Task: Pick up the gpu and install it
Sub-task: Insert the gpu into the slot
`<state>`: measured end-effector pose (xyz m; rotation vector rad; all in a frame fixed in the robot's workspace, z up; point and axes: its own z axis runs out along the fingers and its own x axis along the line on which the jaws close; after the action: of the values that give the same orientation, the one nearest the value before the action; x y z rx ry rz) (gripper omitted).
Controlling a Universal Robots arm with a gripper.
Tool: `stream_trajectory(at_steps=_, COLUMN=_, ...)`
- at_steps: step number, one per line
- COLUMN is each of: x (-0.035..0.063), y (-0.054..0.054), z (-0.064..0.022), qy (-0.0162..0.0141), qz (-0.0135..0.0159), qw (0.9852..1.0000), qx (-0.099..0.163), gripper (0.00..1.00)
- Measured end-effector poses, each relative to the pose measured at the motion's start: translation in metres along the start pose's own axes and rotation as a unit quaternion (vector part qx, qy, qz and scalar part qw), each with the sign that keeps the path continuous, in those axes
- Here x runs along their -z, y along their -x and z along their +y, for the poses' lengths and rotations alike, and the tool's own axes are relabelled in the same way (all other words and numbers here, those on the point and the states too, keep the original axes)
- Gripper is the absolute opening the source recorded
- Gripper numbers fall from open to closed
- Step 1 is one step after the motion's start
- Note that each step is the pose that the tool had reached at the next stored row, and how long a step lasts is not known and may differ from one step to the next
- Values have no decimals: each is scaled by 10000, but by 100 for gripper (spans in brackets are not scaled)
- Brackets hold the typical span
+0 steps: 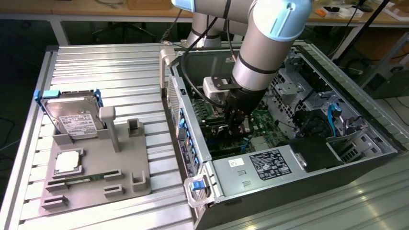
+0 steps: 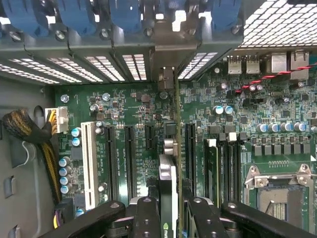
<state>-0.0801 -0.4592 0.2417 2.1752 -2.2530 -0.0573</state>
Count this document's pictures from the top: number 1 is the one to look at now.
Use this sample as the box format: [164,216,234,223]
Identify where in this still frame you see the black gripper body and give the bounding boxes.
[225,87,266,114]

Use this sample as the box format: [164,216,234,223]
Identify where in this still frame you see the green graphics card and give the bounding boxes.
[206,118,256,141]

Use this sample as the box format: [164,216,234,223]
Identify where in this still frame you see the black RAM stick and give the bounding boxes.
[204,118,229,129]

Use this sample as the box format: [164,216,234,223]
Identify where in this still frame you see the green motherboard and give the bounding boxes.
[188,82,288,160]

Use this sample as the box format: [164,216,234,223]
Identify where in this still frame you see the silver chipset heatsink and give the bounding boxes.
[250,138,269,151]

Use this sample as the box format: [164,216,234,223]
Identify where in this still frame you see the metal disk bay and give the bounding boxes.
[268,55,320,120]

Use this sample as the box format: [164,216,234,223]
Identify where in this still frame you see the grey power supply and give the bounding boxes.
[212,149,309,197]

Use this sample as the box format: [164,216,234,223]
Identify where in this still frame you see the black open PC case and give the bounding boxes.
[158,44,409,230]

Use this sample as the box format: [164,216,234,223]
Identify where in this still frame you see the grey parts rack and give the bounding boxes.
[37,105,153,218]

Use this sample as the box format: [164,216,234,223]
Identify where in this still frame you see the grey floor cabinet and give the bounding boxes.
[363,64,409,99]

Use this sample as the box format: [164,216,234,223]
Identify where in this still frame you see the black chair base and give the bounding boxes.
[92,21,157,44]

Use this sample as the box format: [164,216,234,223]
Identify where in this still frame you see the silver hard disk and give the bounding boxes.
[42,95,98,141]

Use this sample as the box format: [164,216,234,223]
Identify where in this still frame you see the green RAM stick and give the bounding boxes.
[65,174,106,186]

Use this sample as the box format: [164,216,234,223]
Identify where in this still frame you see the black tripod pole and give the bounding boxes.
[330,0,393,60]

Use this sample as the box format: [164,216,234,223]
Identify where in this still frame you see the black desk device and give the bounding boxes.
[350,0,373,12]

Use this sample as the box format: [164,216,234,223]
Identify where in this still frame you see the silver CPU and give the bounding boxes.
[53,152,82,174]

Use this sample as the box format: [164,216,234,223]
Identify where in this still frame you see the blue disk caddy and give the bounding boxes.
[32,89,102,135]

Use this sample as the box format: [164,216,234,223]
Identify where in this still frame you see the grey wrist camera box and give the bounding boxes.
[202,76,237,102]

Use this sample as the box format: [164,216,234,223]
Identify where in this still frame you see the black camera cable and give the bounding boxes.
[181,14,232,108]

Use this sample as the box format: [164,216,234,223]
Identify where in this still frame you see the blue disk wire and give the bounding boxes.
[326,102,343,139]

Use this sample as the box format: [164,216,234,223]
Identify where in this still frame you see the grey case corner handle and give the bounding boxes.
[184,174,214,208]
[158,49,178,67]

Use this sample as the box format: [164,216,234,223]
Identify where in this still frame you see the dangling cable with plug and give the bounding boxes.
[160,9,185,46]

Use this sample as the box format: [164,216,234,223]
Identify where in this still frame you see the wooden desk white frame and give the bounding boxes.
[0,0,409,46]

